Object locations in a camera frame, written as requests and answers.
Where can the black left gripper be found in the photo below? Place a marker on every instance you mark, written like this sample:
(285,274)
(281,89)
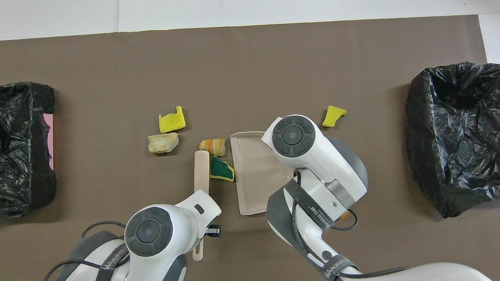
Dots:
(214,231)

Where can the beige hand brush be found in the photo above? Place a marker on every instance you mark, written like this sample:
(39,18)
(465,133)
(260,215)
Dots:
(201,174)

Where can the green and yellow sponge piece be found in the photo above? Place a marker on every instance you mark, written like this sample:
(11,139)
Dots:
(221,170)

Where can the beige plastic dustpan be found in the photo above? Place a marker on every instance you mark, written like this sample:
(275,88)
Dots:
(252,179)

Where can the toy croissant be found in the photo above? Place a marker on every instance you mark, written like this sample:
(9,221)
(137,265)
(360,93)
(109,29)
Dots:
(213,146)

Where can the pale beige foam scrap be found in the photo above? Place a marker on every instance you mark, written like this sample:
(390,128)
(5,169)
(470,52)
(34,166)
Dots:
(162,143)

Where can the yellow notched sponge piece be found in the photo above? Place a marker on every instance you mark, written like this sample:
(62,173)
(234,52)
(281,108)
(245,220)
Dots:
(173,122)

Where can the brown bread piece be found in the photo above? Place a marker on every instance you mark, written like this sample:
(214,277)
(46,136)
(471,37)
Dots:
(345,215)

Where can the small yellow sponge wedge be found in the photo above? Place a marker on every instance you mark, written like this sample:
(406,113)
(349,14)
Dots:
(332,117)

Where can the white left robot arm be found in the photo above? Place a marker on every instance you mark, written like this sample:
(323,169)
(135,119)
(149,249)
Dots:
(151,233)

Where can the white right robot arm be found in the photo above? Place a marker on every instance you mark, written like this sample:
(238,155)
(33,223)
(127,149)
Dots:
(295,137)

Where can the black bag lined pink bin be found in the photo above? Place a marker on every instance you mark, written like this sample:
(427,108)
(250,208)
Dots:
(12,150)

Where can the brown paper table mat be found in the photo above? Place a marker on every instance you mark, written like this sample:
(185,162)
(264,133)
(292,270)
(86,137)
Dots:
(244,49)

